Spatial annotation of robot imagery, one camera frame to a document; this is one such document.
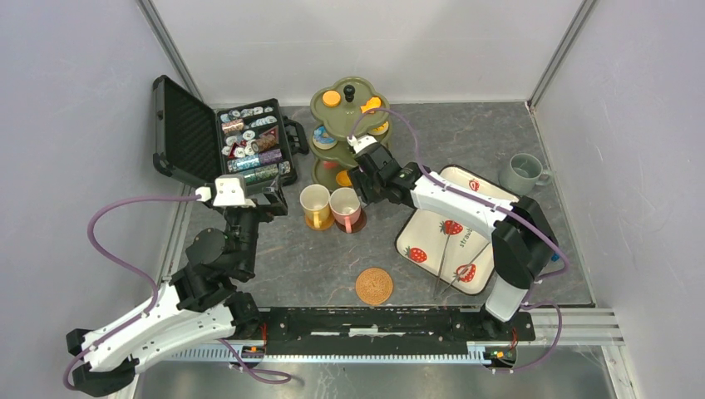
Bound woven rattan round coaster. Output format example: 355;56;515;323
355;268;393;306

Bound purple cable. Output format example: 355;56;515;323
348;107;572;376
62;192;293;392

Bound green three-tier dessert stand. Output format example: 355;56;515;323
309;76;392;191

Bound grey-green ceramic mug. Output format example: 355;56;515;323
499;153;554;196

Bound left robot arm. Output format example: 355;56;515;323
62;175;288;397

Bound black poker chip case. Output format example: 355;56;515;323
152;76;310;193

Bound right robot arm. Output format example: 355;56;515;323
349;142;560;339

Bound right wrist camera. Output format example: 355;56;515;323
347;135;378;156

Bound yellow glazed donut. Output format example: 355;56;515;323
368;121;390;136

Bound metal serving tongs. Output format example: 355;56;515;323
433;233;493;299

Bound light brown round coaster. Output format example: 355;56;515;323
304;212;335;231

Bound small orange pastry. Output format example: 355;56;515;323
360;96;382;116

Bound orange macaron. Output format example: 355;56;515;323
335;170;353;187

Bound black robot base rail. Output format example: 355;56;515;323
229;306;536;356

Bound round orange biscuit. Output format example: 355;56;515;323
322;90;342;107

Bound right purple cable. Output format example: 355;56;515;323
348;107;572;376

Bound blue glazed donut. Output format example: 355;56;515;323
313;126;338;150

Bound strawberry print serving tray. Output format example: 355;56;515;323
394;165;520;297

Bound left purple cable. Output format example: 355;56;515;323
62;192;293;392

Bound dark brown round coaster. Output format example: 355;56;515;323
334;209;367;234

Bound yellow ceramic mug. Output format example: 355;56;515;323
299;184;331;215

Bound red strawberry cake slice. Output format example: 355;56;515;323
322;160;340;170

